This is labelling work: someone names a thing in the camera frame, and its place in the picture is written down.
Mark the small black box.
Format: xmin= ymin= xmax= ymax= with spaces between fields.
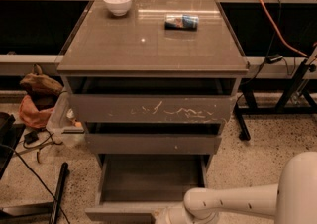
xmin=24 ymin=131 xmax=39 ymax=144

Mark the blue soda can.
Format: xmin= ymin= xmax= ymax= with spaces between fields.
xmin=164 ymin=14 xmax=199 ymax=31

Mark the white bowl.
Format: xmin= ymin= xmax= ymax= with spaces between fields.
xmin=103 ymin=0 xmax=133 ymax=17

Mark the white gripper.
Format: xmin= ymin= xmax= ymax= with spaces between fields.
xmin=155 ymin=203 xmax=219 ymax=224

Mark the orange cloth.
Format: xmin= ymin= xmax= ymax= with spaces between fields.
xmin=19 ymin=95 xmax=53 ymax=129

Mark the black pole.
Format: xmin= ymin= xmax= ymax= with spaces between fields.
xmin=49 ymin=163 xmax=68 ymax=224

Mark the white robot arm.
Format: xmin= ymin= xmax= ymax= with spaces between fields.
xmin=156 ymin=152 xmax=317 ymax=224

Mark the grey scratched top drawer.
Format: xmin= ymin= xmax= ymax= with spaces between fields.
xmin=69 ymin=94 xmax=236 ymax=124

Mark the grey middle drawer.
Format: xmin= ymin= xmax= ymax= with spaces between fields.
xmin=85 ymin=123 xmax=221 ymax=155

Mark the orange cable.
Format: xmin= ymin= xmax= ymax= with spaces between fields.
xmin=250 ymin=0 xmax=309 ymax=58

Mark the grey bottom drawer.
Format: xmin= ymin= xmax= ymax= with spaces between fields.
xmin=85 ymin=155 xmax=207 ymax=224

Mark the black power adapter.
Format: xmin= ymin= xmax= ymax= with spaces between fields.
xmin=265 ymin=54 xmax=283 ymax=64

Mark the black floor cable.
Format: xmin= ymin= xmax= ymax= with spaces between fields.
xmin=0 ymin=143 xmax=71 ymax=224

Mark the clear plastic container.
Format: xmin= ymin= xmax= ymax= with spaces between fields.
xmin=46 ymin=92 xmax=84 ymax=148

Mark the grey drawer cabinet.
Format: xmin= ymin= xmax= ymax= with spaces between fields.
xmin=56 ymin=0 xmax=250 ymax=169

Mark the black metal stand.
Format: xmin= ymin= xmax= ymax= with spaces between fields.
xmin=234 ymin=47 xmax=317 ymax=141

